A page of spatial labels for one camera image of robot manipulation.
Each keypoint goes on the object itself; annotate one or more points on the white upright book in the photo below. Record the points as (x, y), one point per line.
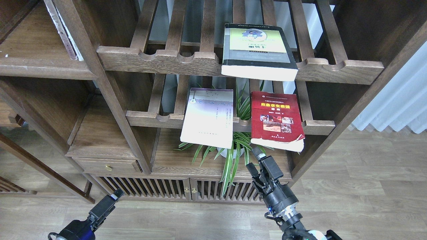
(63, 32)

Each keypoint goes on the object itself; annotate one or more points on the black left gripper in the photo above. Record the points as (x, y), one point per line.
(84, 230)

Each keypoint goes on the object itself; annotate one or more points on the black and yellow book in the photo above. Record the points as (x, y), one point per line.
(257, 52)

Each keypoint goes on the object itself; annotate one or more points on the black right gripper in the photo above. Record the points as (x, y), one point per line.
(281, 201)

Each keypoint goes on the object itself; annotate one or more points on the green spider plant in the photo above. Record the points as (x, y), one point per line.
(240, 149)

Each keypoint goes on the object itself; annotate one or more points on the red book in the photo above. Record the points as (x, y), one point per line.
(276, 121)

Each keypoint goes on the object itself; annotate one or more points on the dark wooden bookshelf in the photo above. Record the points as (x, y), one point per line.
(124, 104)

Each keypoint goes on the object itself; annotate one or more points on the white lavender book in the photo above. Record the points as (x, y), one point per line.
(209, 118)

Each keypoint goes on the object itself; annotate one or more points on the white curtain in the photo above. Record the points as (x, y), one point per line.
(402, 102)

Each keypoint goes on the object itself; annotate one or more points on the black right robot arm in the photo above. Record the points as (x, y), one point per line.
(298, 231)

